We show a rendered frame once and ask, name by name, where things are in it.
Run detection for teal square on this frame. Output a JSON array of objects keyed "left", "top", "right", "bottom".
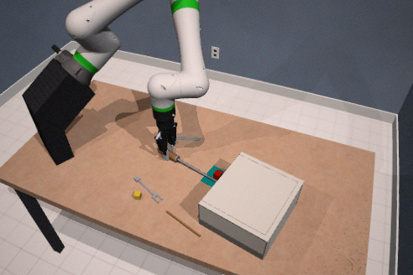
[{"left": 201, "top": 166, "right": 221, "bottom": 187}]

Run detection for small yellow cube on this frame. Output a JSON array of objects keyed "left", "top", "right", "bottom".
[{"left": 133, "top": 191, "right": 142, "bottom": 200}]

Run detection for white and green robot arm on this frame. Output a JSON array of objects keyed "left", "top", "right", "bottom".
[{"left": 51, "top": 0, "right": 209, "bottom": 122}]

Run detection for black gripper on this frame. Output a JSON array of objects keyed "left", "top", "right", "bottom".
[{"left": 154, "top": 119, "right": 177, "bottom": 161}]

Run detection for metal hook with brown wooden handle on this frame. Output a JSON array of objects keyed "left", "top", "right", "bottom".
[{"left": 157, "top": 148, "right": 226, "bottom": 182}]

